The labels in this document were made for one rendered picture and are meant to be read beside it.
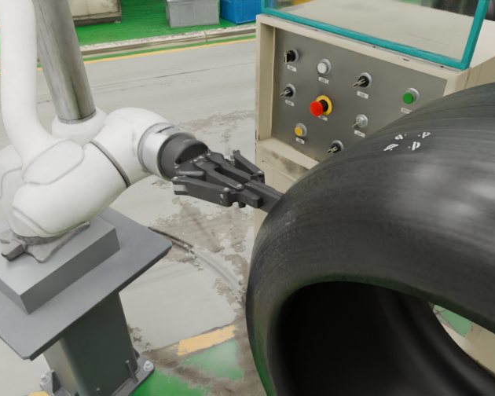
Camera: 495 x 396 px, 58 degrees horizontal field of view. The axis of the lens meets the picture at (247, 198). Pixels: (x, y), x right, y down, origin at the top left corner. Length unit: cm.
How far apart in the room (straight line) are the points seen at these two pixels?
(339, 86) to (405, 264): 87
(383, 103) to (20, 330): 104
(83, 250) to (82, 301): 14
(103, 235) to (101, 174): 59
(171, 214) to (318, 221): 220
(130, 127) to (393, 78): 58
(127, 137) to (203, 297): 140
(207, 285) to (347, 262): 180
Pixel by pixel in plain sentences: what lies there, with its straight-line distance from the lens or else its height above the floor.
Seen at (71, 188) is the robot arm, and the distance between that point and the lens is 74.
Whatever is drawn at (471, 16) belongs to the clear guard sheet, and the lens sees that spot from 94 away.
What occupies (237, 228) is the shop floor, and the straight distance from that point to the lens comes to 241.
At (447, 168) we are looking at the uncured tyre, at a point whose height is 142.
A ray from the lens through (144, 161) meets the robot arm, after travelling 74.
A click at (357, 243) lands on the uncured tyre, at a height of 136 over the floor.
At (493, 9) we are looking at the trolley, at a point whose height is 71.
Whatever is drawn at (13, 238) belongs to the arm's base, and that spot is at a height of 78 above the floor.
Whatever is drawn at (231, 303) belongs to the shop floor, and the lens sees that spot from 205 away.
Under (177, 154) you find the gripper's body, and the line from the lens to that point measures 68.
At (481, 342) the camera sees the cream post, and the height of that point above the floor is 96.
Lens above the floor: 158
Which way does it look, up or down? 37 degrees down
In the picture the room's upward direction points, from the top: straight up
